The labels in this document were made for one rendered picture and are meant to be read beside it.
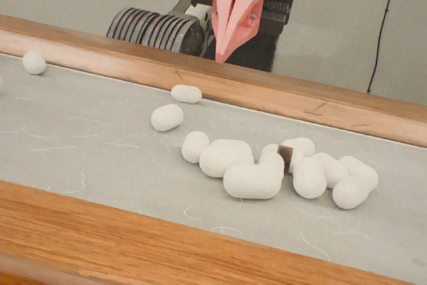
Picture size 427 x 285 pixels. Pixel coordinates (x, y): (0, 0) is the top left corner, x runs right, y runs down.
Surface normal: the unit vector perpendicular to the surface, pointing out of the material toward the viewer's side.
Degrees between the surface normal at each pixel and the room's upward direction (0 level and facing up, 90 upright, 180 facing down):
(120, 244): 0
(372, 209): 0
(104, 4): 90
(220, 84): 45
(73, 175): 0
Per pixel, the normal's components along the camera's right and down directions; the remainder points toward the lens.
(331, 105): 0.03, -0.46
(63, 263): 0.18, -0.93
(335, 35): -0.11, 0.30
